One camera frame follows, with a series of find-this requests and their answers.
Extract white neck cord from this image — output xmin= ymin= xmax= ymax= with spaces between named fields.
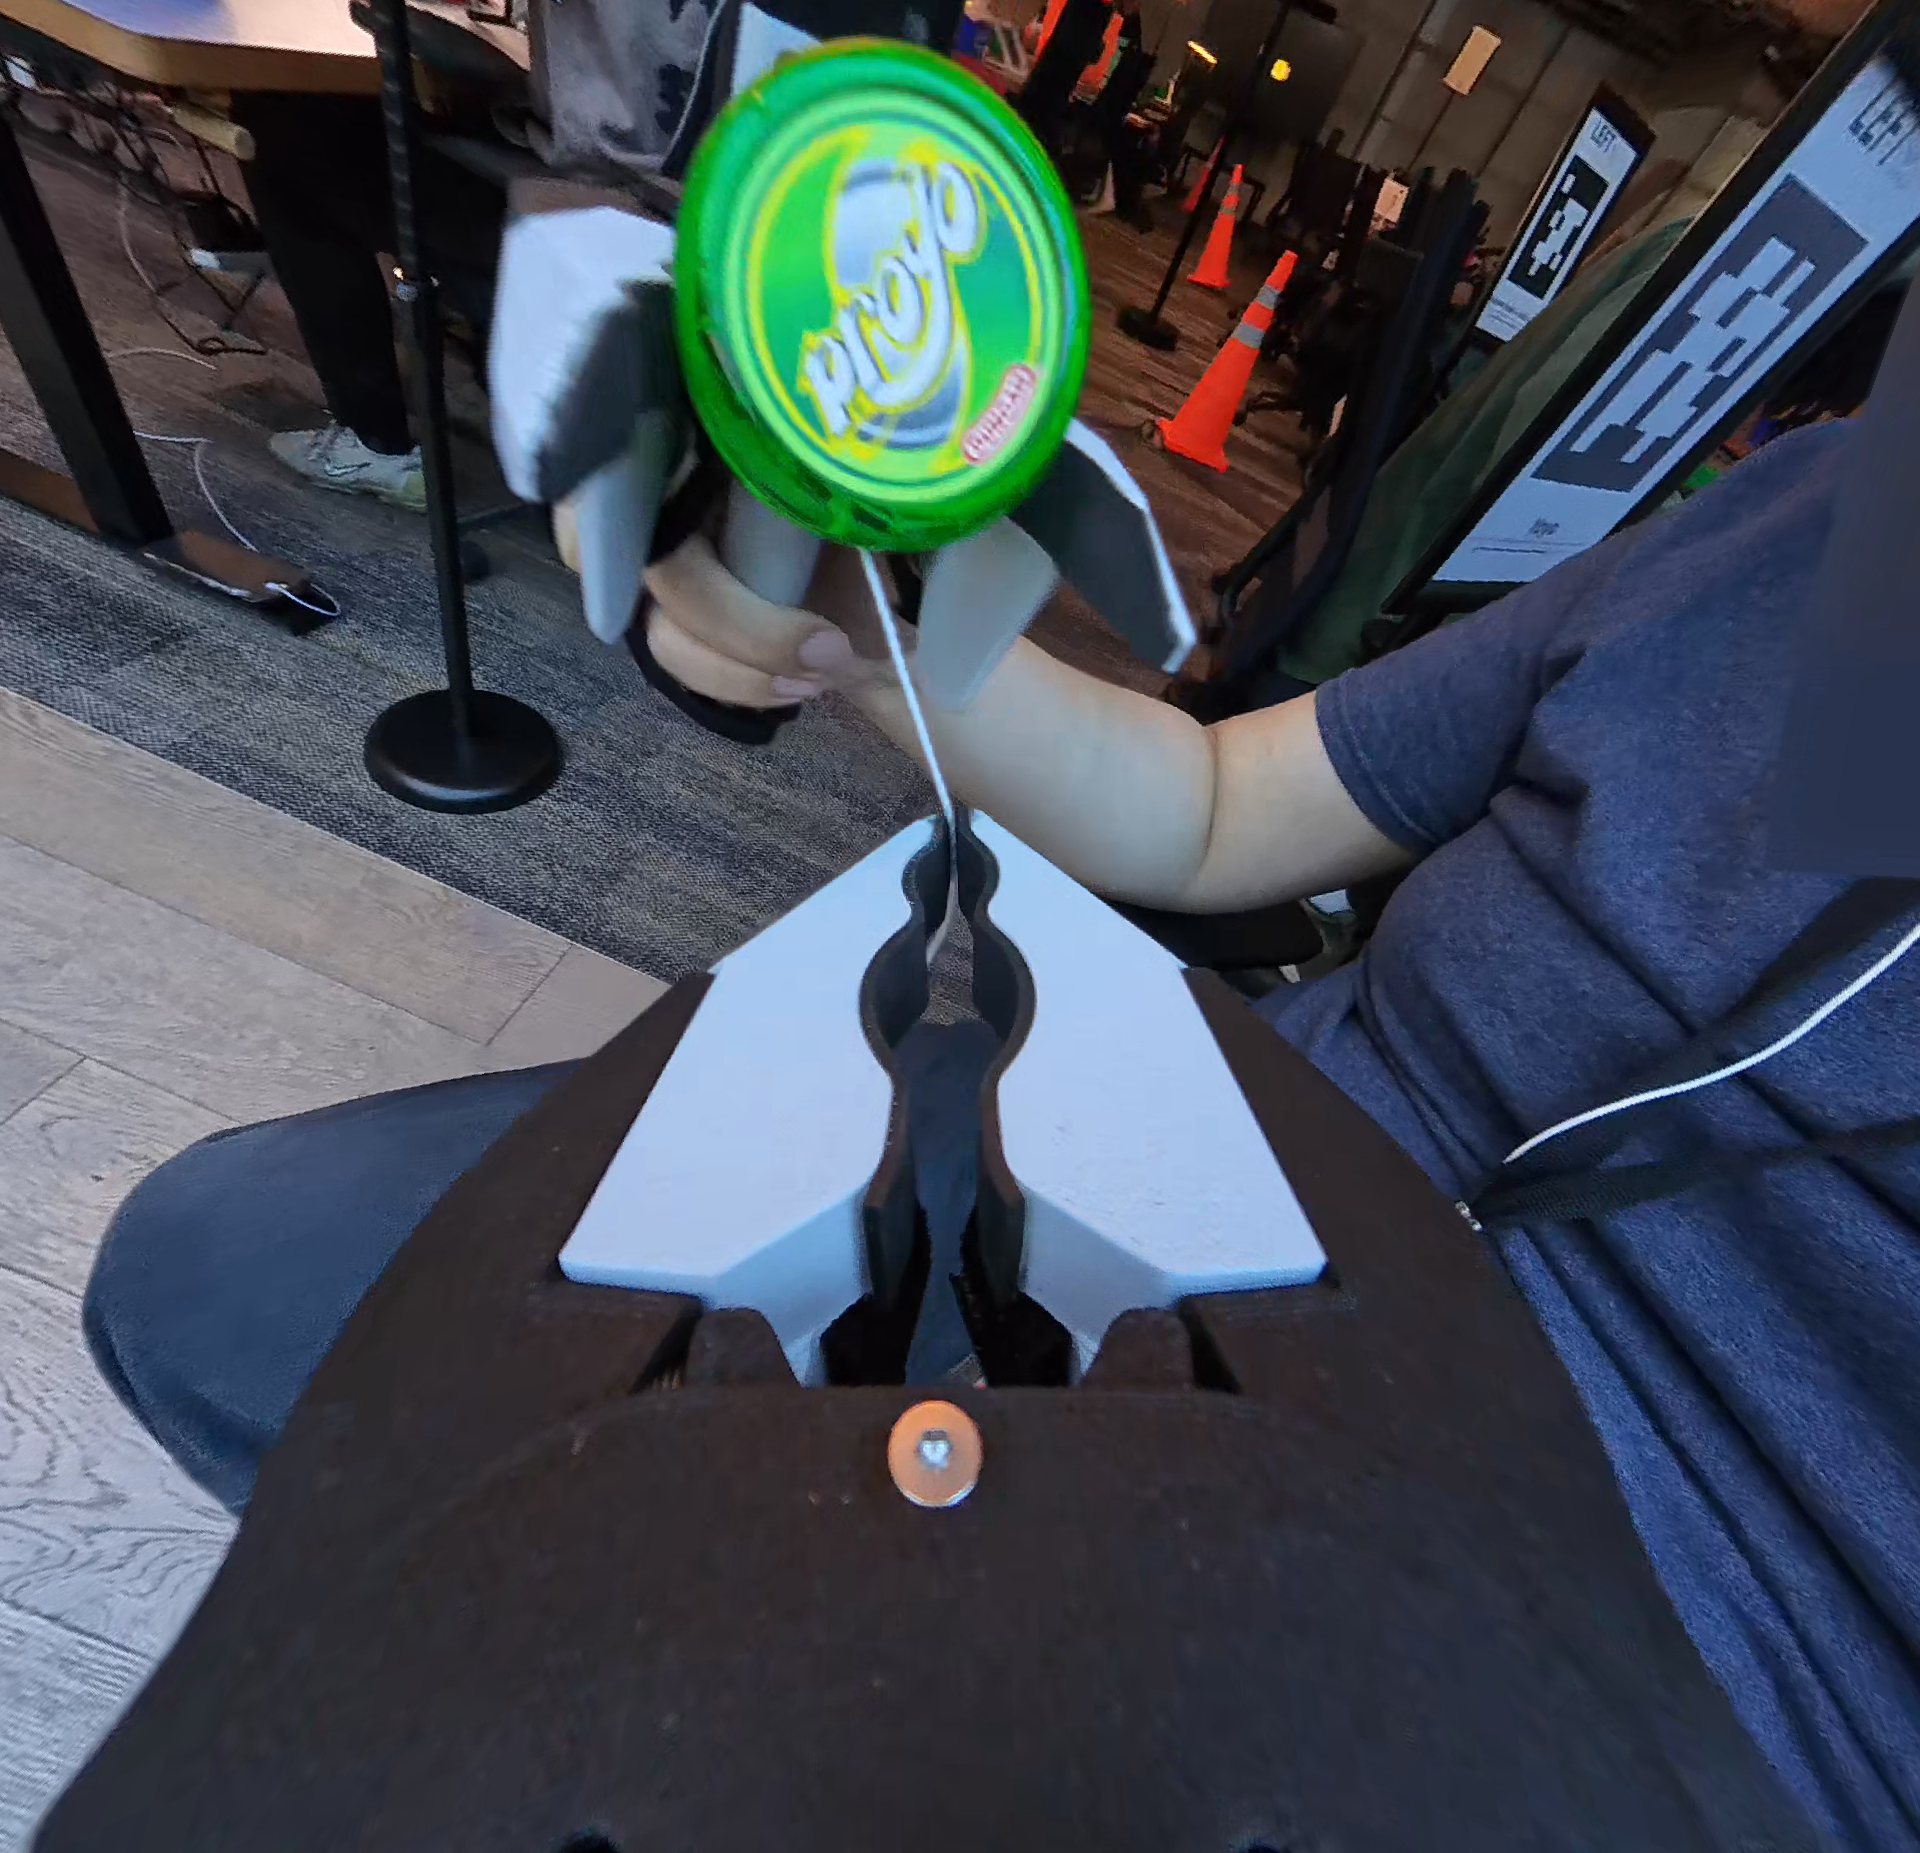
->
xmin=1499 ymin=926 xmax=1920 ymax=1164

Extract white yoyo string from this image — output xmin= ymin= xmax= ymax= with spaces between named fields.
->
xmin=860 ymin=545 xmax=966 ymax=970

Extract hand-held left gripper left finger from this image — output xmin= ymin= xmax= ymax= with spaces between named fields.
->
xmin=556 ymin=816 xmax=966 ymax=1386

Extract dark green chair back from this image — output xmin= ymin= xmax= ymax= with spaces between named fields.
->
xmin=1274 ymin=216 xmax=1699 ymax=685

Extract wooden desk black legs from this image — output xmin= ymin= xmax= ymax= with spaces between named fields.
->
xmin=0 ymin=0 xmax=525 ymax=640

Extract large black white tag board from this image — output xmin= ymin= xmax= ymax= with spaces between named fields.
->
xmin=1426 ymin=8 xmax=1920 ymax=587

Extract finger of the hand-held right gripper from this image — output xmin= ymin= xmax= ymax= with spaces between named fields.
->
xmin=915 ymin=420 xmax=1201 ymax=712
xmin=488 ymin=208 xmax=700 ymax=647

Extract black chair armrest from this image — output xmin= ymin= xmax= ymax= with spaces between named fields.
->
xmin=1110 ymin=894 xmax=1361 ymax=978

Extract person's right forearm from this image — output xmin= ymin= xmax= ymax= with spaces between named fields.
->
xmin=884 ymin=632 xmax=1418 ymax=916

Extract person's right hand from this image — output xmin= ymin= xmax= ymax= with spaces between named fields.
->
xmin=554 ymin=502 xmax=909 ymax=715

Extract black mesh office chair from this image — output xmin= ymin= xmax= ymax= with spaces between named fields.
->
xmin=1212 ymin=194 xmax=1503 ymax=715

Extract black shoulder strap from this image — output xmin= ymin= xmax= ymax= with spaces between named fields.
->
xmin=1464 ymin=877 xmax=1920 ymax=1228

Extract orange traffic cone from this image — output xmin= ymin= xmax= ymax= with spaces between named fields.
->
xmin=1187 ymin=162 xmax=1247 ymax=291
xmin=1155 ymin=248 xmax=1298 ymax=473

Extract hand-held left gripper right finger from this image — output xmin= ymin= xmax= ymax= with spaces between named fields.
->
xmin=959 ymin=816 xmax=1329 ymax=1386

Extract small black white tag board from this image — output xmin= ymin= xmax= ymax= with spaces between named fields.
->
xmin=1472 ymin=86 xmax=1658 ymax=346

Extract green yoyo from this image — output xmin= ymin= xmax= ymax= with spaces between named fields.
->
xmin=672 ymin=36 xmax=1090 ymax=553

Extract white floor cable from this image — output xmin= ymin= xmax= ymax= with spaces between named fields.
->
xmin=110 ymin=204 xmax=342 ymax=626

